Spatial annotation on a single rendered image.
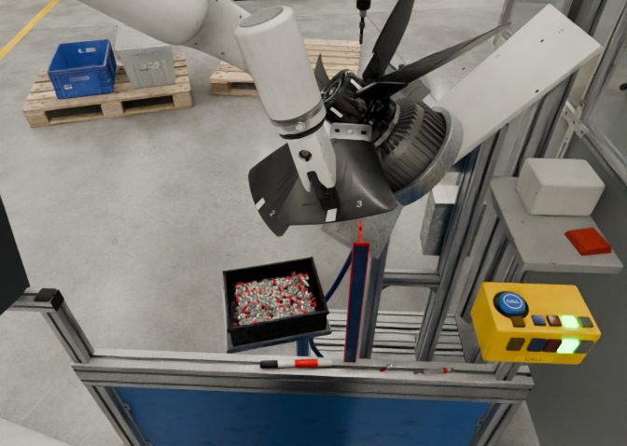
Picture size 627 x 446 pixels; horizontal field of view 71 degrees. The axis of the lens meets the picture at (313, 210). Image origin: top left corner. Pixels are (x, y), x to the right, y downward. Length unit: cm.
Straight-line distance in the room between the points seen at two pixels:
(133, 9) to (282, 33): 17
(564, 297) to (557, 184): 51
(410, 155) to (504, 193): 47
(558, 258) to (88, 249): 217
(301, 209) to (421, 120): 36
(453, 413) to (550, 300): 39
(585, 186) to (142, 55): 310
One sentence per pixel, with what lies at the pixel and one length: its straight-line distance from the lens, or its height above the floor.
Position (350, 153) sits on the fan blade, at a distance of 88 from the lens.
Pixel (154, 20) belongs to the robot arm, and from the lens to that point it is 56.
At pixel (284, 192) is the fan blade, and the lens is 108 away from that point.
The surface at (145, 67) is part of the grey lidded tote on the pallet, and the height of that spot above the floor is 31.
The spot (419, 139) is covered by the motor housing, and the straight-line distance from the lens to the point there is 98.
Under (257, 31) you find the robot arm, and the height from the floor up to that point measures 147.
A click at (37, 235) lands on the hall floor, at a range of 281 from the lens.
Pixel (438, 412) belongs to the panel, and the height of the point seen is 69.
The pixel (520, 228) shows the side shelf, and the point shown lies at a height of 86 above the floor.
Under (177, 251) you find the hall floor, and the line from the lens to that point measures 240.
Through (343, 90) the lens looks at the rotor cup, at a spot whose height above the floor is 125.
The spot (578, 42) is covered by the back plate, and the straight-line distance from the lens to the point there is 104.
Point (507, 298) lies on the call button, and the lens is 79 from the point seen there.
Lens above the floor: 165
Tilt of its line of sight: 41 degrees down
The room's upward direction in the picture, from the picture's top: straight up
